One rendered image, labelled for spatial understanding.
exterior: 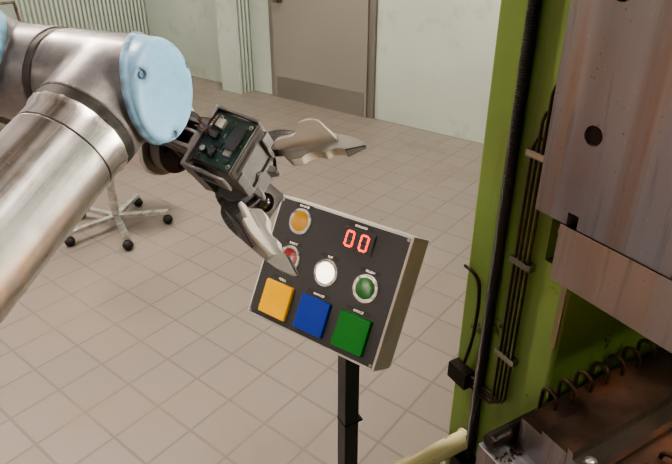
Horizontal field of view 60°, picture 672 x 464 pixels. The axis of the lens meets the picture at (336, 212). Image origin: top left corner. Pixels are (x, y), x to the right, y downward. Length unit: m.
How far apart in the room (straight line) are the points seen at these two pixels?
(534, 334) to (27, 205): 0.99
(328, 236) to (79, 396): 1.71
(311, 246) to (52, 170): 0.86
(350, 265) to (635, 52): 0.68
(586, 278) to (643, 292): 0.09
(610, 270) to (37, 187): 0.70
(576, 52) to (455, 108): 4.47
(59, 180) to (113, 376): 2.33
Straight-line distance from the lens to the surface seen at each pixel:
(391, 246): 1.17
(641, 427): 1.18
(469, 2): 5.10
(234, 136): 0.57
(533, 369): 1.28
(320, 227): 1.26
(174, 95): 0.53
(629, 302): 0.87
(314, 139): 0.60
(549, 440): 1.10
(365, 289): 1.19
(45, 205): 0.46
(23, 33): 0.60
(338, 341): 1.22
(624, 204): 0.83
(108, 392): 2.70
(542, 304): 1.19
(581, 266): 0.90
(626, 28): 0.80
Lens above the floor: 1.76
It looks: 27 degrees down
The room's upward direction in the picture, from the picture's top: straight up
